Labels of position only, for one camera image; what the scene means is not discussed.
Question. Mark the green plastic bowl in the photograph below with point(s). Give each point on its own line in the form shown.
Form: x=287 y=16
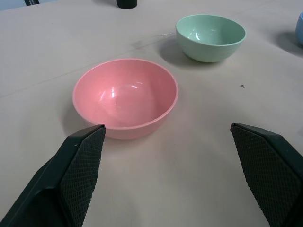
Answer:
x=209 y=37

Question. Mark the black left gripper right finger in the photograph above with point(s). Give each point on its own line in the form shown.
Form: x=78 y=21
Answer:
x=272 y=170

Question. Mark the black cylindrical object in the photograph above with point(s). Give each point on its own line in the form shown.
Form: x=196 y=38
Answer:
x=127 y=3

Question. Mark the black dotted strip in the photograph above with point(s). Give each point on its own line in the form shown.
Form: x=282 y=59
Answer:
x=32 y=2

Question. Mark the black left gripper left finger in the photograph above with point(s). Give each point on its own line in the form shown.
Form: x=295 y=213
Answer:
x=71 y=175

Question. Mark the pink plastic bowl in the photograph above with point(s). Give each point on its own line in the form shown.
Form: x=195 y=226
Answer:
x=125 y=99

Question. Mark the blue plastic bowl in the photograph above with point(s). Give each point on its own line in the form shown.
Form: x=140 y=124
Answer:
x=299 y=28

